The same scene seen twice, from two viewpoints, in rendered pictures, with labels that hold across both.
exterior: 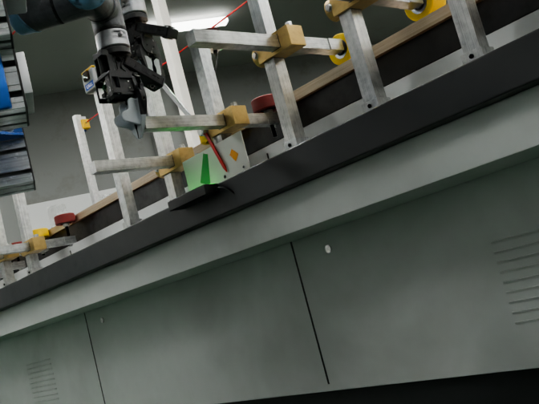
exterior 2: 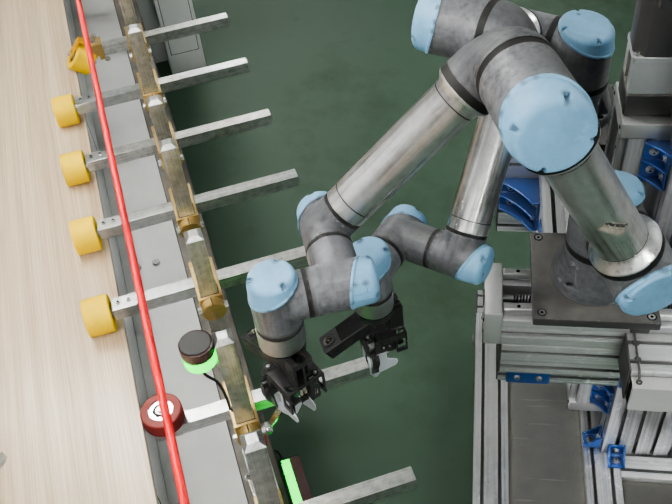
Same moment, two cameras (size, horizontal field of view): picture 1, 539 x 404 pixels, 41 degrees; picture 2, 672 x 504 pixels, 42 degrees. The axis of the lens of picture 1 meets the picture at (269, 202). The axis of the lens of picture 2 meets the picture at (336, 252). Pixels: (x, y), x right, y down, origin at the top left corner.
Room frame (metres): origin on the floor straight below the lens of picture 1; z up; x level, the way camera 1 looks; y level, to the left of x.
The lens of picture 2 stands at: (2.59, 0.76, 2.29)
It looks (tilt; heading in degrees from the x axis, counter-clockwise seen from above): 46 degrees down; 211
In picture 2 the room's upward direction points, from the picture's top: 7 degrees counter-clockwise
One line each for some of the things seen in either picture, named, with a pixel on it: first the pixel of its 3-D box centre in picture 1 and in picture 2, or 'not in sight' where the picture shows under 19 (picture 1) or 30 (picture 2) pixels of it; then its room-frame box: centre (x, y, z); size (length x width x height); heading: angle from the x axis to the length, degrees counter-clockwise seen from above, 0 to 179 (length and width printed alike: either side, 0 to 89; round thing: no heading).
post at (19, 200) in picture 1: (22, 215); not in sight; (2.76, 0.93, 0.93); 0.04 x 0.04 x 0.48; 43
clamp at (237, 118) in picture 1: (225, 123); (241, 412); (1.84, 0.06, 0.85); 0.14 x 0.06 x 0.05; 43
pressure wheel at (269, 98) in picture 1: (269, 116); (166, 425); (1.92, -0.06, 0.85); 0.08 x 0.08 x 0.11
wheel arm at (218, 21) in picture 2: not in sight; (165, 33); (0.85, -0.75, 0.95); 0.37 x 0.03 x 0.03; 133
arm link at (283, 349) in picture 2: (131, 10); (282, 332); (1.88, 0.23, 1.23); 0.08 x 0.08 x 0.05
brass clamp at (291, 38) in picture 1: (277, 46); (208, 289); (1.65, -0.11, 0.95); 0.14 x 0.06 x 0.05; 43
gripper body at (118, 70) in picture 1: (117, 76); (379, 325); (1.62, 0.26, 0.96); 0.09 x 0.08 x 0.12; 134
